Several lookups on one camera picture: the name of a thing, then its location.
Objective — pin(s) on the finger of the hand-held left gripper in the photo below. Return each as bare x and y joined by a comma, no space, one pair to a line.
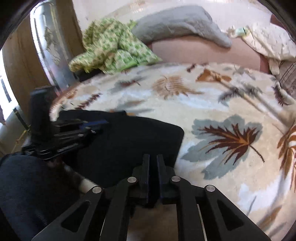
94,122
90,132

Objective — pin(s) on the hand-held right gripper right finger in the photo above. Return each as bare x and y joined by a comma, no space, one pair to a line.
161,178

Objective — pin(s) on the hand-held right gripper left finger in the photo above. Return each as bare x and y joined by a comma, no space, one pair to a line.
146,176

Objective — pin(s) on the black pants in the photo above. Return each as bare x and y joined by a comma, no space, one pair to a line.
129,139

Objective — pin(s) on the wooden door panel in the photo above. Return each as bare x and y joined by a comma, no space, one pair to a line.
20,69

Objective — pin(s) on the glass panel door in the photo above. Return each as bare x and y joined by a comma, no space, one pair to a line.
50,46

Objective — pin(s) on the green patterned cloth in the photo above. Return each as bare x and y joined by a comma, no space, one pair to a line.
111,46

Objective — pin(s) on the leaf print blanket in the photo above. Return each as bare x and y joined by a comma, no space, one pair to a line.
208,104

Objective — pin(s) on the pink bed sheet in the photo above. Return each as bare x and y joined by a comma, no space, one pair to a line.
196,51

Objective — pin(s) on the grey quilted pillow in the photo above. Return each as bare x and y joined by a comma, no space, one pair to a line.
175,23

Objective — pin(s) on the striped brown bed sheet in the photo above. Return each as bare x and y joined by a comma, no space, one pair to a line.
289,74

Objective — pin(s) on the cream printed cloth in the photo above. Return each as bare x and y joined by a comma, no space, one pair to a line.
272,41

